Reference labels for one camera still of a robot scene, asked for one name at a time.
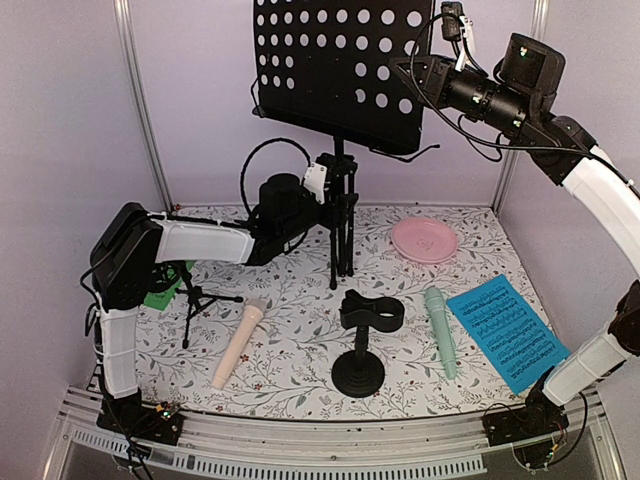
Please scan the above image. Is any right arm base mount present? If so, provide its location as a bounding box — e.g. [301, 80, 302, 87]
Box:
[482, 389, 569, 470]

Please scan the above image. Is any black round-base microphone stand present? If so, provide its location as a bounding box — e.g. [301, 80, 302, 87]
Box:
[331, 289, 405, 398]

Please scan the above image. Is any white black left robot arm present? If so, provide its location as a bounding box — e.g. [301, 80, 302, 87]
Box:
[80, 61, 421, 434]

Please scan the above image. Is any mint green toy microphone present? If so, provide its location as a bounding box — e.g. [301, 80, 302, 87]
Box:
[424, 287, 457, 380]

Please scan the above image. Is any blue sheet music page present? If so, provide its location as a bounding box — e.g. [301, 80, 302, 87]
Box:
[446, 275, 569, 395]

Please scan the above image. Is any green sheet music page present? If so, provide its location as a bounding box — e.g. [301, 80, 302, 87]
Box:
[143, 280, 182, 311]

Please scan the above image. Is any aluminium front rail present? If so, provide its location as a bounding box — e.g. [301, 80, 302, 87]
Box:
[44, 387, 631, 479]

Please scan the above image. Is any black tripod microphone stand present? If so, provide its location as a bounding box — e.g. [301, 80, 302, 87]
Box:
[148, 261, 244, 349]

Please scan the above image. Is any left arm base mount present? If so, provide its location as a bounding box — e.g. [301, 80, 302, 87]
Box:
[96, 392, 184, 446]

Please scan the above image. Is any pink plastic plate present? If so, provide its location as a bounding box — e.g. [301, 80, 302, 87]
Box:
[391, 217, 458, 264]

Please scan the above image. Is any black music stand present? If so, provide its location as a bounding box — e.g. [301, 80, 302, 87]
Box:
[247, 1, 434, 280]

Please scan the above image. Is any beige toy microphone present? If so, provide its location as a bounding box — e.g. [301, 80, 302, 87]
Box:
[212, 298, 268, 390]

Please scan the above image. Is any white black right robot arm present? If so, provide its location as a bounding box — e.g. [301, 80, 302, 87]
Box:
[409, 2, 639, 436]

